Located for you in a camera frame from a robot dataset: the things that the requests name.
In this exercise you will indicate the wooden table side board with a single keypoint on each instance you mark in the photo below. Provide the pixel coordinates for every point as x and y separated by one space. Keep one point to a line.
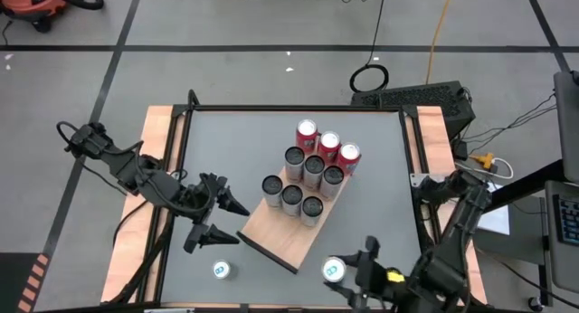
131 258
432 132

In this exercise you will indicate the white Celsius Peach Vibe can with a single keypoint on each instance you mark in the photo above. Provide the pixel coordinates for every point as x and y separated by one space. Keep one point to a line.
332 177
313 168
295 159

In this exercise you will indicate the orange shop vacuum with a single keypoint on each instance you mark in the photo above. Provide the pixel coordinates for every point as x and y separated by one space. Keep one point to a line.
31 3

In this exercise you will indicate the red Fanta soda can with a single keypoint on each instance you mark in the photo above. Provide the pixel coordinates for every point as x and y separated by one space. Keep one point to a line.
308 134
349 155
329 145

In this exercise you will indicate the white paper sheet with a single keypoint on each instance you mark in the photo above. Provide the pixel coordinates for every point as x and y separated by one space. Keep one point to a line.
497 220

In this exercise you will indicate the grey metal cart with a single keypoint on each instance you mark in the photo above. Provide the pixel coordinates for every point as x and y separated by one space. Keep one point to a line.
561 268

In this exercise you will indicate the yellow power plug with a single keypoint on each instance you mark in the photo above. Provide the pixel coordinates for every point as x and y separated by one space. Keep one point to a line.
486 159

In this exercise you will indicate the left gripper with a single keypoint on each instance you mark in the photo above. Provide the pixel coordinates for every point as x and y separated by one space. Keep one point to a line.
203 204

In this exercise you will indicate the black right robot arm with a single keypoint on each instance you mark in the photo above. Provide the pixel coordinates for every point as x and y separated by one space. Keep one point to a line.
470 204

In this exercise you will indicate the blue silver Red Bull can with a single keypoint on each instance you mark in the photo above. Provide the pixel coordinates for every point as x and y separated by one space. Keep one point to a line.
334 270
221 270

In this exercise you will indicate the black aluminium table frame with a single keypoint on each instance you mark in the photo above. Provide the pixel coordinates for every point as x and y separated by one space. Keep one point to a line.
271 108

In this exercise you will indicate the silver rail bracket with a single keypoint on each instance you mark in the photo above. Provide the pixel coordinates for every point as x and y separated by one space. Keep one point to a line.
418 179
177 174

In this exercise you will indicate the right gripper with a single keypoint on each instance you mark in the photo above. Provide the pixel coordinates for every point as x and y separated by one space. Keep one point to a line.
380 281

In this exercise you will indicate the black diagonal bar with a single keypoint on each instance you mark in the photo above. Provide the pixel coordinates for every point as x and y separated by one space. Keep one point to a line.
529 184

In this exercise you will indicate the black orange striped floor mat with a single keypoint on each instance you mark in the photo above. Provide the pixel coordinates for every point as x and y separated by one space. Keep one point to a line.
13 281

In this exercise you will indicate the wooden shelf with black frame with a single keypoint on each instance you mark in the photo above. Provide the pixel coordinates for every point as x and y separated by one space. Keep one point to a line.
271 240

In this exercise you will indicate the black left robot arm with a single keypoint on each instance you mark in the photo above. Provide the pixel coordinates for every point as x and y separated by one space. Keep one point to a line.
149 182

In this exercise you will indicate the black keyboard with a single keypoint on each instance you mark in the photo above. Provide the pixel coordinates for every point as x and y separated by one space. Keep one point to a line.
567 220

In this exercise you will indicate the grey computer monitor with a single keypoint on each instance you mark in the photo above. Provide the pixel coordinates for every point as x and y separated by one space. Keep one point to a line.
567 123

